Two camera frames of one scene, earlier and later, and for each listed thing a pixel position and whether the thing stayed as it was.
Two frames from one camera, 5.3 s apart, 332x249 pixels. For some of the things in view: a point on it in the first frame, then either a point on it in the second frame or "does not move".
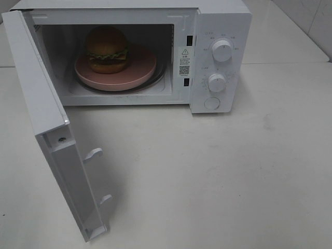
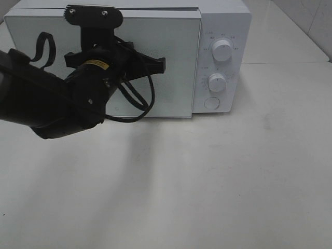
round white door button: [212, 103] does not move
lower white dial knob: [216, 82] does not move
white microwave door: [53, 129] -> [175, 36]
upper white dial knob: [222, 50] does not move
